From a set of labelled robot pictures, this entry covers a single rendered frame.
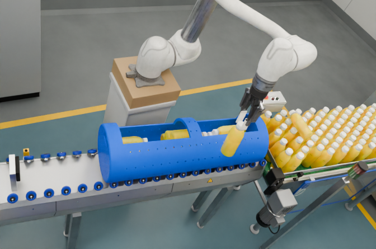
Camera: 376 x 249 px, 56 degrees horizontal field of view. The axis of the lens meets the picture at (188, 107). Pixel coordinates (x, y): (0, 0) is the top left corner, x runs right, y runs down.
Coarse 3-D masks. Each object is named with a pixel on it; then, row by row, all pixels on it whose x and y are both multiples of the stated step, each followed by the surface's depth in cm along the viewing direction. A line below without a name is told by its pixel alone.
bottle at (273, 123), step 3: (270, 120) 228; (273, 120) 226; (276, 120) 225; (270, 123) 227; (273, 123) 226; (276, 123) 225; (279, 123) 226; (267, 126) 230; (270, 126) 228; (273, 126) 227; (276, 126) 227; (267, 129) 231; (270, 129) 229; (273, 129) 228; (270, 132) 231
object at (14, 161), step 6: (12, 156) 157; (18, 156) 158; (12, 162) 155; (18, 162) 156; (12, 168) 153; (18, 168) 154; (12, 174) 152; (18, 174) 154; (12, 180) 155; (18, 180) 158; (12, 186) 159
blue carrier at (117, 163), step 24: (192, 120) 183; (216, 120) 205; (120, 144) 160; (144, 144) 164; (168, 144) 169; (192, 144) 174; (216, 144) 180; (240, 144) 186; (264, 144) 193; (120, 168) 161; (144, 168) 166; (168, 168) 173; (192, 168) 181
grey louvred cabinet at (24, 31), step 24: (0, 0) 229; (24, 0) 236; (0, 24) 241; (24, 24) 250; (0, 48) 256; (24, 48) 265; (0, 72) 272; (24, 72) 282; (0, 96) 290; (24, 96) 307
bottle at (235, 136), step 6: (234, 126) 159; (234, 132) 158; (240, 132) 158; (228, 138) 162; (234, 138) 159; (240, 138) 159; (228, 144) 163; (234, 144) 161; (222, 150) 167; (228, 150) 164; (234, 150) 165; (228, 156) 167
